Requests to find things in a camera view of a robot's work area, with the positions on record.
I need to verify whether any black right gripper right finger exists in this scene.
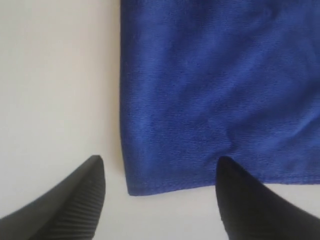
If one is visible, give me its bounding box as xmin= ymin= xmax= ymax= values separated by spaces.
xmin=215 ymin=156 xmax=320 ymax=240

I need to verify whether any blue microfiber cloth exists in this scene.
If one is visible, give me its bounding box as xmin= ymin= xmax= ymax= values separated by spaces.
xmin=120 ymin=0 xmax=320 ymax=196

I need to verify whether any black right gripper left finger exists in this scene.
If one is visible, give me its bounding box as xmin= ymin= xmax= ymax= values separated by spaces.
xmin=0 ymin=155 xmax=106 ymax=240

